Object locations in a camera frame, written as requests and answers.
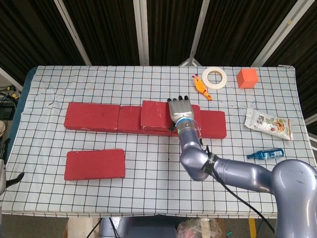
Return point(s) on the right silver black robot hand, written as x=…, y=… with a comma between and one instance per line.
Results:
x=180, y=109

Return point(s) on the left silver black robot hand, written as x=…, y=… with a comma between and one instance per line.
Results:
x=2, y=178

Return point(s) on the red brick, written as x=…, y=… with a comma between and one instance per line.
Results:
x=91, y=116
x=214, y=124
x=128, y=120
x=153, y=114
x=95, y=164

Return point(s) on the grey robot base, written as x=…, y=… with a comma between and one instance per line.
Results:
x=148, y=230

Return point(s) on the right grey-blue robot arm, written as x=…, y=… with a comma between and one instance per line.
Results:
x=292, y=183

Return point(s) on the yellow rubber chicken toy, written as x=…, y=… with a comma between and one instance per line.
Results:
x=200, y=86

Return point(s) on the white tape roll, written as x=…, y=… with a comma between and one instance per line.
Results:
x=206, y=80

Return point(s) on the black equipment box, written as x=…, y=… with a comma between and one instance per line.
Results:
x=6, y=109

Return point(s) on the orange foam cube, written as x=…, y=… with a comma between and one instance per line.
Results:
x=247, y=79

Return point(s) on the white snack packet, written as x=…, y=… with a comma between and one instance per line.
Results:
x=268, y=124

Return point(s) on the white black-grid tablecloth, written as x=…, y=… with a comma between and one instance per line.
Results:
x=148, y=193

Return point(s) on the beige paper sheet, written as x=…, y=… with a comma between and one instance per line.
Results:
x=79, y=229

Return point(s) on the blue spray bottle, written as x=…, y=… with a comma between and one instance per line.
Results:
x=267, y=154

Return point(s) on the clear plastic bag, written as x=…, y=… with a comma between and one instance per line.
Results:
x=198, y=229

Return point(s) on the white metal frame post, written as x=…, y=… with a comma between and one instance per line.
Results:
x=141, y=32
x=71, y=32
x=198, y=32
x=279, y=32

